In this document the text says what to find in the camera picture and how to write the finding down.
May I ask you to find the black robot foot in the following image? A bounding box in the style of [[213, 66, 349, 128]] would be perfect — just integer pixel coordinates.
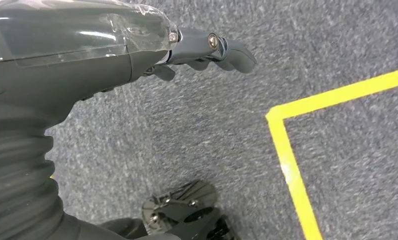
[[141, 180, 240, 240]]

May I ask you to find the yellow floor tape square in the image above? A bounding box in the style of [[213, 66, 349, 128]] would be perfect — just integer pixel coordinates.
[[265, 66, 398, 240]]

